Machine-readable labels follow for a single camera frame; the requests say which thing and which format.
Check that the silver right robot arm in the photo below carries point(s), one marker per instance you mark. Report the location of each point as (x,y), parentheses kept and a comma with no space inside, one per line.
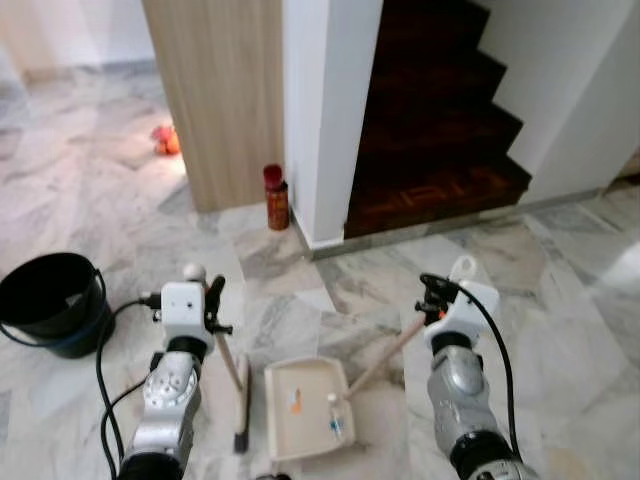
(460,390)

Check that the red capped spray can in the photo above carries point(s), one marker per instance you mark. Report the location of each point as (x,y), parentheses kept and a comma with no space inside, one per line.
(276,200)

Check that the small white bottle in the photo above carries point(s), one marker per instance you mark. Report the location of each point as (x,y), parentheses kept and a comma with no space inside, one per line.
(334,412)

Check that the dark wooden staircase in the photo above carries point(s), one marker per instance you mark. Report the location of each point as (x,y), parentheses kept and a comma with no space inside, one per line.
(430,130)

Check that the small orange red object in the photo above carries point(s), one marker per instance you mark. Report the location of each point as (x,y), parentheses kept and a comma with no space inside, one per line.
(165,140)

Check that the black plastic bucket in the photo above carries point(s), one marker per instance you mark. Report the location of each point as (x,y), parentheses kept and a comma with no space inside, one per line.
(50,300)

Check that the light wood cabinet panel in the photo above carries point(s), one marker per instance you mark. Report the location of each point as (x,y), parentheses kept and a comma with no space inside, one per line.
(215,100)

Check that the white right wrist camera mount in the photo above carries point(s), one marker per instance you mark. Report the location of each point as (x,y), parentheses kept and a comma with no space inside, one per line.
(467,310)

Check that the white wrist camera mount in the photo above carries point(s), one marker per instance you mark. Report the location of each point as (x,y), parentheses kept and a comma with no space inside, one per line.
(183,312)
(467,310)

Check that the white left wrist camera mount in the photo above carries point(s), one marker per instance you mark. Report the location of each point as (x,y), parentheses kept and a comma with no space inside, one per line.
(183,312)

